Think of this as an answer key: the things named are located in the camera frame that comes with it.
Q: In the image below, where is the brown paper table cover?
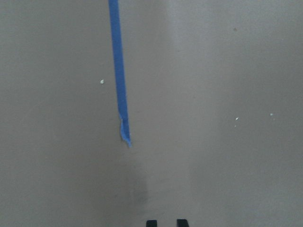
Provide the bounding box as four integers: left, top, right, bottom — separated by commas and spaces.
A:
0, 0, 303, 227

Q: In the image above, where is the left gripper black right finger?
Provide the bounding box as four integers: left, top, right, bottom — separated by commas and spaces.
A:
177, 219, 189, 227

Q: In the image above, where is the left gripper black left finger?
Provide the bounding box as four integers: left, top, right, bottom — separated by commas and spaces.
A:
146, 220, 157, 227

